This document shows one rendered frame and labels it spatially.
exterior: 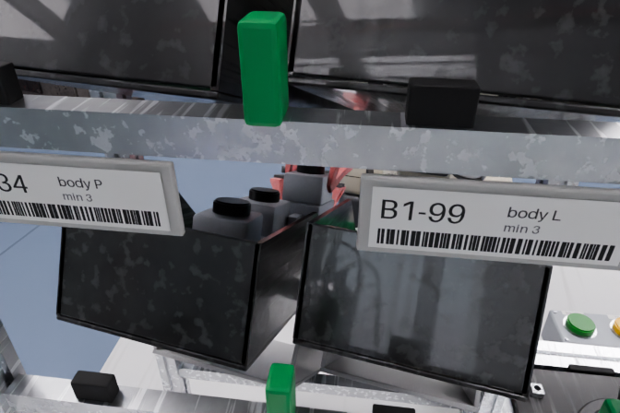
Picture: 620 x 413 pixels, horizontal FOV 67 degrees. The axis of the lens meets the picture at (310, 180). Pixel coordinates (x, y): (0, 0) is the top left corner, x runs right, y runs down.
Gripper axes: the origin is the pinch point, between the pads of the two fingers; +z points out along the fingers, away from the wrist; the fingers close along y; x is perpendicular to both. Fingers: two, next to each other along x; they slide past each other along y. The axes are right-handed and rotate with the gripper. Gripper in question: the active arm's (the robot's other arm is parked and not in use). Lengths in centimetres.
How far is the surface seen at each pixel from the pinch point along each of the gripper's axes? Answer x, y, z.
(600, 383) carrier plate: 32.2, 37.3, 6.0
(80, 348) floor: 133, -117, 10
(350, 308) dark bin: -15.2, 9.9, 17.6
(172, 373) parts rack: 7.2, -10.5, 21.2
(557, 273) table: 59, 39, -22
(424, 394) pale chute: 0.8, 14.7, 18.3
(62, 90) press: 193, -294, -175
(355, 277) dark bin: -16.3, 10.0, 16.2
